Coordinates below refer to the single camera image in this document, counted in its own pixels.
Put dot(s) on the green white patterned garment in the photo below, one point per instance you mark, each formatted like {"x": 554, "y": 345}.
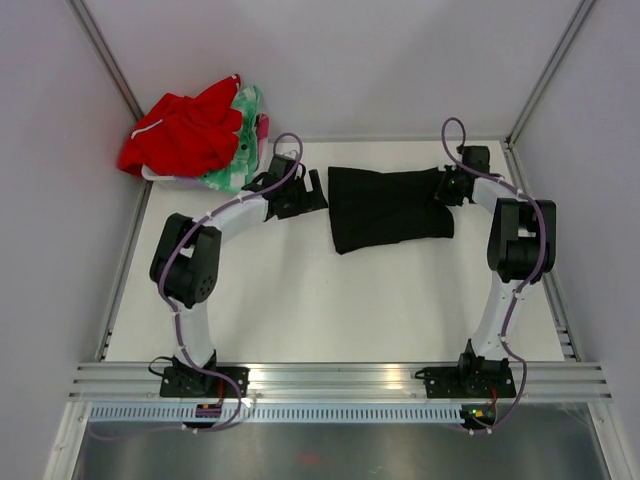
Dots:
{"x": 249, "y": 102}

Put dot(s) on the red garment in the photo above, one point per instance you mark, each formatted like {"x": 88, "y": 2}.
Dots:
{"x": 186, "y": 136}

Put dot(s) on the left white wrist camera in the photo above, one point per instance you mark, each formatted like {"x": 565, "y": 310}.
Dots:
{"x": 290, "y": 154}

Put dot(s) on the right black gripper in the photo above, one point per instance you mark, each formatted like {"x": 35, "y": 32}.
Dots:
{"x": 441, "y": 194}

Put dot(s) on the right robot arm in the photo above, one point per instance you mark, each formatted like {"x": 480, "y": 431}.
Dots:
{"x": 521, "y": 249}

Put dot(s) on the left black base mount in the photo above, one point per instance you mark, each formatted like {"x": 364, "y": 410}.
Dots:
{"x": 181, "y": 381}

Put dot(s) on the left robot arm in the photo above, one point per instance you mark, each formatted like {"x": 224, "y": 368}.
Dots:
{"x": 185, "y": 269}

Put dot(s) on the black trousers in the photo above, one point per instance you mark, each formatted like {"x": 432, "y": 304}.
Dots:
{"x": 369, "y": 208}

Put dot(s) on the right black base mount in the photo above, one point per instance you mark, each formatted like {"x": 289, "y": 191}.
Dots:
{"x": 473, "y": 377}

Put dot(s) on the white slotted cable duct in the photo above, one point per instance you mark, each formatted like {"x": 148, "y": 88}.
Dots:
{"x": 279, "y": 413}

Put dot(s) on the aluminium mounting rail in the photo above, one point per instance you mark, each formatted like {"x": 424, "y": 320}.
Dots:
{"x": 547, "y": 382}

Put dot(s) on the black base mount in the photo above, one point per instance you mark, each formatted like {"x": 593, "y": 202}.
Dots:
{"x": 181, "y": 381}
{"x": 473, "y": 377}

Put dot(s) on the white laundry basket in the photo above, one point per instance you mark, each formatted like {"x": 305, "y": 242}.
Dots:
{"x": 242, "y": 169}

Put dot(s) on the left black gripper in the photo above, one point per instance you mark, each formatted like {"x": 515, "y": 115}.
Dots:
{"x": 314, "y": 201}

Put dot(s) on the pink white garment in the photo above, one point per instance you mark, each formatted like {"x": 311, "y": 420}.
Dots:
{"x": 262, "y": 131}

